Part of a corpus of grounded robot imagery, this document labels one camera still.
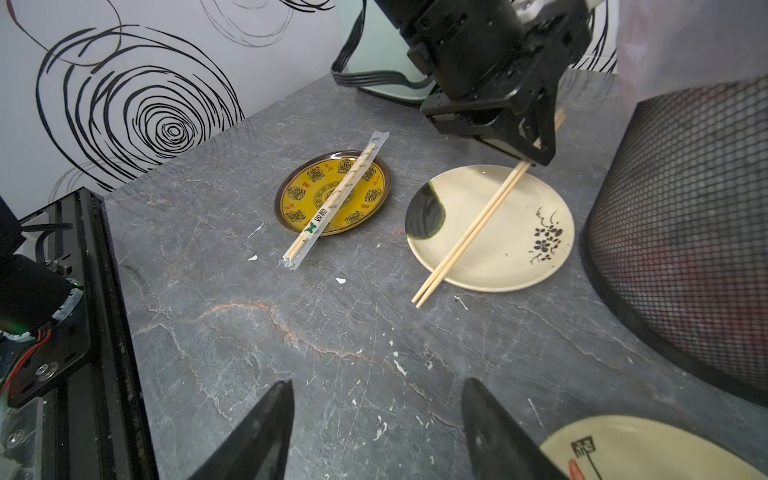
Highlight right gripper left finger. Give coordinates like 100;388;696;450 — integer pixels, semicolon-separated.
191;380;295;480

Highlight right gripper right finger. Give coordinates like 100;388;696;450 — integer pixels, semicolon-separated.
461;378;565;480

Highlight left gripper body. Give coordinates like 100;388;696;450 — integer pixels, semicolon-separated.
378;1;592;166

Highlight chopsticks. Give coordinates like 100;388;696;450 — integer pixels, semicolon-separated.
281;131;389;270
411;107;568;310

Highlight mint green toaster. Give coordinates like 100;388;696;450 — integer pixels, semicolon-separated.
331;1;435;104

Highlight cream plate with red marks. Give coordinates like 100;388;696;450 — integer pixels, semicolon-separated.
540;415;767;479

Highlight cream plate with black patch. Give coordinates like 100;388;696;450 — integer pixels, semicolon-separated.
404;164;576;294

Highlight clear plastic bin liner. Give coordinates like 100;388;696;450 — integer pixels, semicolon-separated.
617;1;767;106

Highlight yellow patterned plate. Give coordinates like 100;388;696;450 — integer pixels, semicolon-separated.
274;150;392;236

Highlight black mesh trash bin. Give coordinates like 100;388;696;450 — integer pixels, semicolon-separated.
580;76;767;406

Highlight black corrugated cable left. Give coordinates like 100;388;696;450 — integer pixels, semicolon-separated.
329;0;436;91

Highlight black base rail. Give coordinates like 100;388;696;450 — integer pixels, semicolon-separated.
4;188;159;479

